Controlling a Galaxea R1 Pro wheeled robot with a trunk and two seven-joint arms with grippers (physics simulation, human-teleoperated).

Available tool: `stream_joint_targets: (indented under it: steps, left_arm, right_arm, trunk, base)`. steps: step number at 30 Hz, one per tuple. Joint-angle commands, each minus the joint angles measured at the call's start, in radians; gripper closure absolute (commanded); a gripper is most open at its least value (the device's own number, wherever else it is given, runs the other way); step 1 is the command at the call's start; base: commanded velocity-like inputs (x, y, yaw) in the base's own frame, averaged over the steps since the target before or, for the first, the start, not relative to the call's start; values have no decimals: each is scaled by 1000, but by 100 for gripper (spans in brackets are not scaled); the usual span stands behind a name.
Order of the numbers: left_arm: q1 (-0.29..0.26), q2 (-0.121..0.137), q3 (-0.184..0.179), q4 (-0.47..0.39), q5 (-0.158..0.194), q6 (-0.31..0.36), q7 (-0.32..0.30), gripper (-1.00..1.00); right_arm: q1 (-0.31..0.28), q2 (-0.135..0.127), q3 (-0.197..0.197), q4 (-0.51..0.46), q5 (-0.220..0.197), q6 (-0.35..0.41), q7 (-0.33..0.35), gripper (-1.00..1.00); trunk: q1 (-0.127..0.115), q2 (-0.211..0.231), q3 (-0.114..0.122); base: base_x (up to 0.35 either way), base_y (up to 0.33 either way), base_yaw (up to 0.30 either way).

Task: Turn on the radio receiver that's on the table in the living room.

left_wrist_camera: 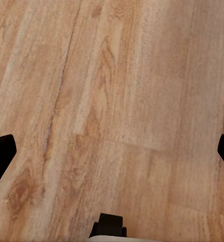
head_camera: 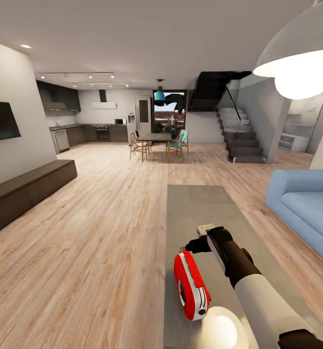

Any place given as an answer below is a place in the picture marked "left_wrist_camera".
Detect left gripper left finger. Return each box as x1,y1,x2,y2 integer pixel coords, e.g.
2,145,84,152
0,134,17,179

